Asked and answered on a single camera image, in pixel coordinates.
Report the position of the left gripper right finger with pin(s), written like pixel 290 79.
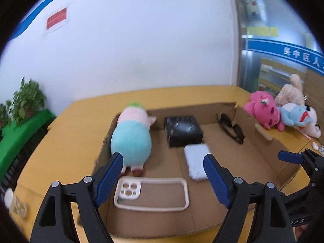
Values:
pixel 270 221

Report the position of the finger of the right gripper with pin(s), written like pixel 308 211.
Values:
pixel 290 157

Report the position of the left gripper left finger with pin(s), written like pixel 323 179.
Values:
pixel 54 221

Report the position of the black sunglasses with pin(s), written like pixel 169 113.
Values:
pixel 232 130

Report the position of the clear white phone case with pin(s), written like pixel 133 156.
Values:
pixel 151 194

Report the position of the white power bank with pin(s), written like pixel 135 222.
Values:
pixel 194 155

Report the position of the black charger box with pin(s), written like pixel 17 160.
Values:
pixel 182 130

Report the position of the person right hand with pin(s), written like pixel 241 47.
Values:
pixel 300 230

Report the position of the small white earbud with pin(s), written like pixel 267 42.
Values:
pixel 315 146

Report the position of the white dog plush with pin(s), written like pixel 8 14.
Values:
pixel 312 129

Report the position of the blue elephant plush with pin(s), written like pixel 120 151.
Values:
pixel 294 115

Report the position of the leaf pattern paper cup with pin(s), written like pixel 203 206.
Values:
pixel 14 204

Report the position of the pink strawberry bear plush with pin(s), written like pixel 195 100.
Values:
pixel 263 108

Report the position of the beige fluffy plush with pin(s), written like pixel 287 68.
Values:
pixel 291 93

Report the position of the green cloth covered table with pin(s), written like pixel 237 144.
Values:
pixel 15 137

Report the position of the small potted green plant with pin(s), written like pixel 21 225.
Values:
pixel 5 119

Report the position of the brown cardboard box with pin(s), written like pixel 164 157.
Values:
pixel 255 161

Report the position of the teal pink plush pig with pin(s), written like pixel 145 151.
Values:
pixel 132 139

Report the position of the large potted green plant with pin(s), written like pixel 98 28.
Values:
pixel 26 102

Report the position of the red wall notice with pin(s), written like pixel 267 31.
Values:
pixel 57 18

